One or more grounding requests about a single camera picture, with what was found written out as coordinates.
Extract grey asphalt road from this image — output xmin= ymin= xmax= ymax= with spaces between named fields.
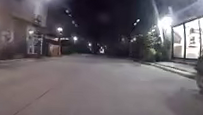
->
xmin=0 ymin=48 xmax=203 ymax=115

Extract row of street lamps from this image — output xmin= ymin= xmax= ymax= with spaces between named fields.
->
xmin=36 ymin=0 xmax=96 ymax=49

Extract bushes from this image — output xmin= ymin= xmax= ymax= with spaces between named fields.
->
xmin=128 ymin=25 xmax=174 ymax=64

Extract raised pavement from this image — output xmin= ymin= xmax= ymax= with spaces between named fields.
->
xmin=133 ymin=58 xmax=199 ymax=81

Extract building with lit shopfront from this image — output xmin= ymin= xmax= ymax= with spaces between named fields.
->
xmin=0 ymin=0 xmax=65 ymax=66

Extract building with glass front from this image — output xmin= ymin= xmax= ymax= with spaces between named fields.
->
xmin=168 ymin=0 xmax=203 ymax=64

